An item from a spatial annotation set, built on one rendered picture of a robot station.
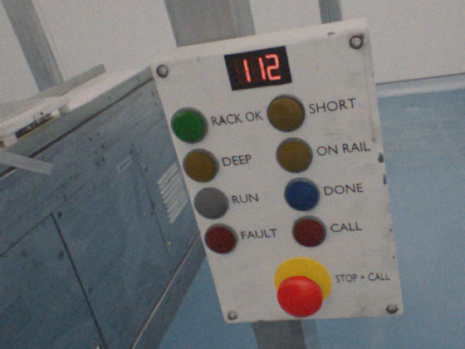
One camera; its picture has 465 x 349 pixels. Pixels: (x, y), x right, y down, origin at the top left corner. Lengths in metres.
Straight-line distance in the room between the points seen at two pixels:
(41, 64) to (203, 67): 1.52
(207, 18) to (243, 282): 0.24
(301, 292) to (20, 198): 0.91
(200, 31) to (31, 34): 1.45
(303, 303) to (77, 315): 1.11
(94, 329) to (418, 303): 1.00
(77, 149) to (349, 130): 1.11
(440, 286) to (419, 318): 0.18
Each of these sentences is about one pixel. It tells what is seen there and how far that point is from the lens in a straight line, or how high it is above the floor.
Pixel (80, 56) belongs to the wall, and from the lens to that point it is 4.74.
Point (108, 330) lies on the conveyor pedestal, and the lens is 1.63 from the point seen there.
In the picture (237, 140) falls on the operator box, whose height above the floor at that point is 1.03.
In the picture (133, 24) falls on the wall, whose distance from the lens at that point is 4.41.
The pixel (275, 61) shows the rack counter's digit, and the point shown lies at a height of 1.09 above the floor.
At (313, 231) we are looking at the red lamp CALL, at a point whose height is 0.94.
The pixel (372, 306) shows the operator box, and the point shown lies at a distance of 0.48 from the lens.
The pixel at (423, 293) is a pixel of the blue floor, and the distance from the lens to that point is 1.85.
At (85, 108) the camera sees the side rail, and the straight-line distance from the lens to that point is 1.49.
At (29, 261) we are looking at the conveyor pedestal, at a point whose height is 0.60.
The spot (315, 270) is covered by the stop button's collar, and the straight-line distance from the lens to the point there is 0.46.
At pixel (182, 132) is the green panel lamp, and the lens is 0.41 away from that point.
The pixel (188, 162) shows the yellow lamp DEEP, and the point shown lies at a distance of 0.42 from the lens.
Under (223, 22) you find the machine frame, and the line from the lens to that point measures 0.45.
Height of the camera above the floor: 1.16
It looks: 23 degrees down
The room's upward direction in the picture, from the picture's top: 11 degrees counter-clockwise
